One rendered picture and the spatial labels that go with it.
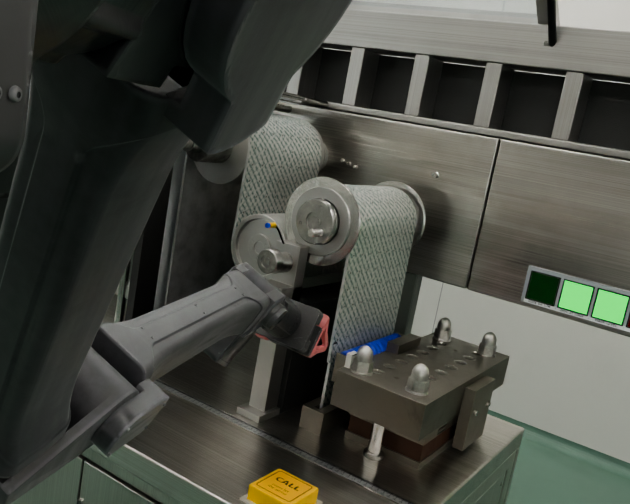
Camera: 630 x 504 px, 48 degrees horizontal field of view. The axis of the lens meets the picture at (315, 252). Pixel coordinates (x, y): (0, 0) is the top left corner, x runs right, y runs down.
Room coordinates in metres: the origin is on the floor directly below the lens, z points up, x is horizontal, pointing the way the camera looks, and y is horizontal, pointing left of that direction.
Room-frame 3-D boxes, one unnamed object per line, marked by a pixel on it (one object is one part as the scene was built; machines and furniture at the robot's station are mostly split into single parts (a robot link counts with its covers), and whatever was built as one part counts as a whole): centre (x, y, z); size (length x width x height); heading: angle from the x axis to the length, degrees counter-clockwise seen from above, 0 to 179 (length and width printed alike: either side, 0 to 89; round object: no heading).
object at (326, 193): (1.26, -0.07, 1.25); 0.26 x 0.12 x 0.12; 148
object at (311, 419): (1.23, -0.12, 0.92); 0.28 x 0.04 x 0.04; 148
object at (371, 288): (1.23, -0.12, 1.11); 0.23 x 0.01 x 0.18; 148
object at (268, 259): (1.11, 0.07, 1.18); 0.04 x 0.02 x 0.04; 58
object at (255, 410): (1.14, 0.05, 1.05); 0.06 x 0.05 x 0.31; 148
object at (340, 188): (1.16, 0.00, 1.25); 0.15 x 0.01 x 0.15; 58
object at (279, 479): (0.88, -0.02, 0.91); 0.07 x 0.07 x 0.02; 58
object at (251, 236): (1.33, 0.03, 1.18); 0.26 x 0.12 x 0.12; 148
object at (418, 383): (1.04, -0.19, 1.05); 0.04 x 0.04 x 0.04
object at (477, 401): (1.17, -0.33, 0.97); 0.10 x 0.03 x 0.11; 148
